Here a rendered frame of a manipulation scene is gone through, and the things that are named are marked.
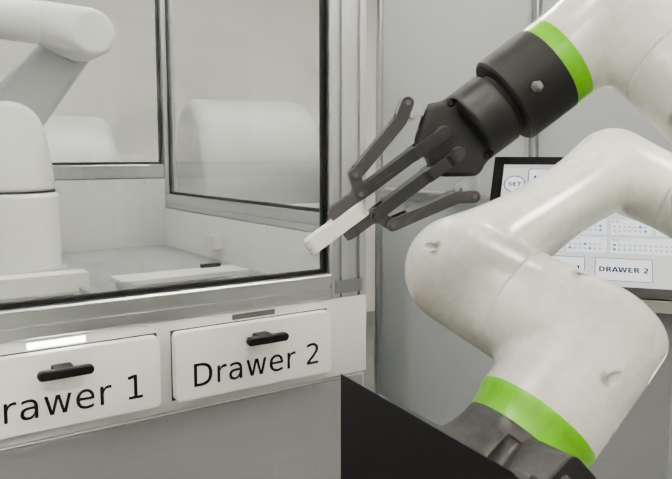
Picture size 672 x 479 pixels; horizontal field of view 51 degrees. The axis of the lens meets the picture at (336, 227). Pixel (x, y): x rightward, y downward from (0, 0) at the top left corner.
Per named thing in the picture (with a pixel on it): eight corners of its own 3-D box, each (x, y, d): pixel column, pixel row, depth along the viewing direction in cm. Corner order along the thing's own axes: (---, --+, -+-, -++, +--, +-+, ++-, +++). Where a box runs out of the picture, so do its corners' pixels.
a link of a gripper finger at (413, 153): (454, 136, 69) (446, 124, 68) (360, 203, 69) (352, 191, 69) (445, 136, 72) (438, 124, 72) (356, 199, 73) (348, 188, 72)
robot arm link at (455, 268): (374, 306, 86) (579, 175, 120) (486, 384, 77) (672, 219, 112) (391, 218, 78) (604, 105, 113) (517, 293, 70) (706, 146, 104)
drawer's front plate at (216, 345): (331, 371, 127) (331, 310, 125) (177, 403, 110) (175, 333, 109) (326, 368, 128) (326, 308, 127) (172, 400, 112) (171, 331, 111)
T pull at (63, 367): (95, 373, 99) (94, 364, 99) (38, 383, 95) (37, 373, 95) (88, 367, 102) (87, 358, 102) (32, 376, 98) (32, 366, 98)
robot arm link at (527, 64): (541, 22, 64) (595, 105, 66) (501, 38, 76) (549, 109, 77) (487, 62, 64) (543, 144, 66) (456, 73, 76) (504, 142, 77)
